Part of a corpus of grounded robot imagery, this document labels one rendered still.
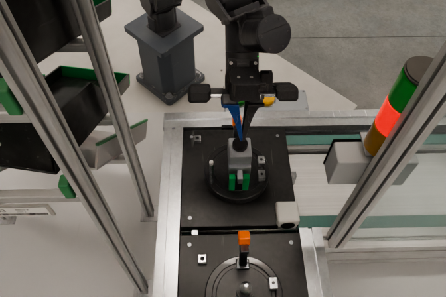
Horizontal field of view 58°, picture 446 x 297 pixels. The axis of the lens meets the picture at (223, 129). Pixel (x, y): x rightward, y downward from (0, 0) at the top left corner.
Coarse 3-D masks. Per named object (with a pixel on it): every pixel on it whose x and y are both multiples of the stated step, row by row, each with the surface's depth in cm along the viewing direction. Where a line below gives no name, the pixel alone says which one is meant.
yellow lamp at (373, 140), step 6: (372, 126) 55; (372, 132) 55; (378, 132) 54; (366, 138) 57; (372, 138) 55; (378, 138) 54; (384, 138) 53; (366, 144) 57; (372, 144) 56; (378, 144) 55; (372, 150) 57
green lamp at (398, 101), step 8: (400, 72) 47; (400, 80) 47; (408, 80) 46; (392, 88) 49; (400, 88) 47; (408, 88) 46; (416, 88) 45; (392, 96) 49; (400, 96) 48; (408, 96) 47; (392, 104) 49; (400, 104) 48; (400, 112) 49
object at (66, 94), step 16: (48, 80) 70; (64, 80) 73; (80, 80) 73; (96, 80) 74; (128, 80) 73; (64, 96) 68; (80, 96) 54; (96, 96) 59; (64, 112) 50; (80, 112) 54; (96, 112) 60; (0, 128) 47; (16, 128) 47; (32, 128) 47; (80, 128) 55; (16, 144) 48; (32, 144) 48; (80, 144) 56; (0, 160) 50; (16, 160) 49; (32, 160) 49; (48, 160) 49
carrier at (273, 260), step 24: (192, 240) 80; (216, 240) 80; (264, 240) 80; (288, 240) 80; (192, 264) 77; (216, 264) 77; (264, 264) 75; (288, 264) 77; (192, 288) 74; (216, 288) 73; (240, 288) 68; (264, 288) 73; (288, 288) 75
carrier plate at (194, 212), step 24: (192, 144) 93; (216, 144) 93; (264, 144) 93; (192, 168) 89; (288, 168) 89; (192, 192) 86; (264, 192) 86; (288, 192) 86; (192, 216) 82; (216, 216) 83; (240, 216) 83; (264, 216) 83
